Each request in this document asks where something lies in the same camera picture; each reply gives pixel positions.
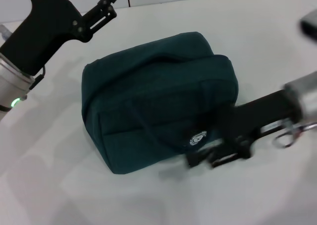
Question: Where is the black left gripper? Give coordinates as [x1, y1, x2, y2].
[0, 0, 122, 76]

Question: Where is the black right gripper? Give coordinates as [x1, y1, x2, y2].
[185, 88, 304, 170]

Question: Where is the teal fabric tote bag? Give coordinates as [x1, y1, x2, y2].
[81, 31, 239, 175]

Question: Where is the right gripper cable with plug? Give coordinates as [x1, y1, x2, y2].
[261, 117, 317, 149]

